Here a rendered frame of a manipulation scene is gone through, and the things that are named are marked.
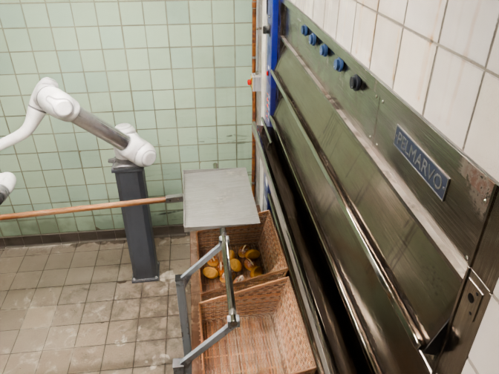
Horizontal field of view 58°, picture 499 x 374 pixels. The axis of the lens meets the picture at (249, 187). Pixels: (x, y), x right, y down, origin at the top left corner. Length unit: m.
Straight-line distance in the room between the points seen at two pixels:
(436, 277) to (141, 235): 2.63
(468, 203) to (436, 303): 0.23
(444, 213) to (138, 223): 2.62
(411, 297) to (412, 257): 0.09
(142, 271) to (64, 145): 1.13
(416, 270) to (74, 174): 3.15
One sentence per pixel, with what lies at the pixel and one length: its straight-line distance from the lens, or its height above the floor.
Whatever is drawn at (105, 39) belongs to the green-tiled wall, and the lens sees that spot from 3.38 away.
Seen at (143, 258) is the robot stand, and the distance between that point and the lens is 3.50.
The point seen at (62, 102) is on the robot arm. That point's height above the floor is 1.63.
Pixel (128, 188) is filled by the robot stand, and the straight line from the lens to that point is 3.15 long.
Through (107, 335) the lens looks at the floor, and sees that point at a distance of 3.35.
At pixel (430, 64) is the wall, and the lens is 0.94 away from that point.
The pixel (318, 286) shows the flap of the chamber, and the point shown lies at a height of 1.41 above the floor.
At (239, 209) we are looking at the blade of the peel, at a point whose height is 1.18.
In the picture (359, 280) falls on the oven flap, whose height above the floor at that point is 1.53.
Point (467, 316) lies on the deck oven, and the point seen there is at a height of 1.85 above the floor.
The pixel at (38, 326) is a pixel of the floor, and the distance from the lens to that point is 3.56.
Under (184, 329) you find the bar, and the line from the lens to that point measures 2.46.
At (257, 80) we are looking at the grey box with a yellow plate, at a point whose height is 1.49.
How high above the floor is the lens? 2.45
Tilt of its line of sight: 32 degrees down
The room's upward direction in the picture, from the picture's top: straight up
